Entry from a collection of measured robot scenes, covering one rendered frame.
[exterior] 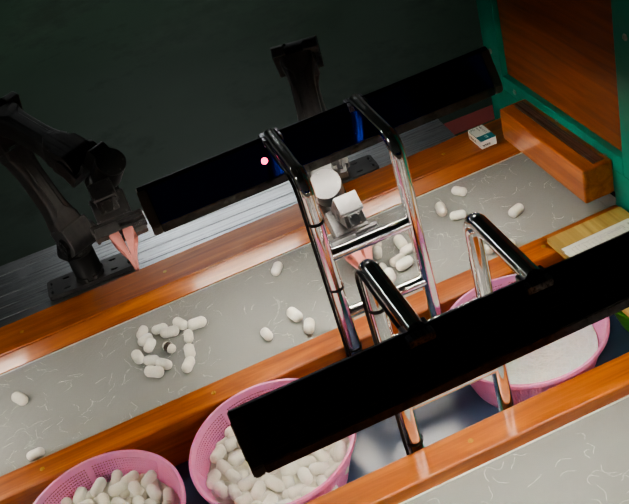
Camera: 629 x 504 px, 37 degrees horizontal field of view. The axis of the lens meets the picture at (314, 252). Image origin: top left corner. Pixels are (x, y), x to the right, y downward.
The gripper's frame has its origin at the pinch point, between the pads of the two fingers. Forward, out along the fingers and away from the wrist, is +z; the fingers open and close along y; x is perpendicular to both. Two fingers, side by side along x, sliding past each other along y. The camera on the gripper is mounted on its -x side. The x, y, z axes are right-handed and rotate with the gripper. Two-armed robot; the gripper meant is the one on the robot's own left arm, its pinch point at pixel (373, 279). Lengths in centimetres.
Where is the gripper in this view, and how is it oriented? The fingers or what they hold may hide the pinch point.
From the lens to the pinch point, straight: 174.0
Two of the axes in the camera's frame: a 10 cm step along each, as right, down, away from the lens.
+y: 9.0, -4.0, 1.5
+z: 4.2, 8.8, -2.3
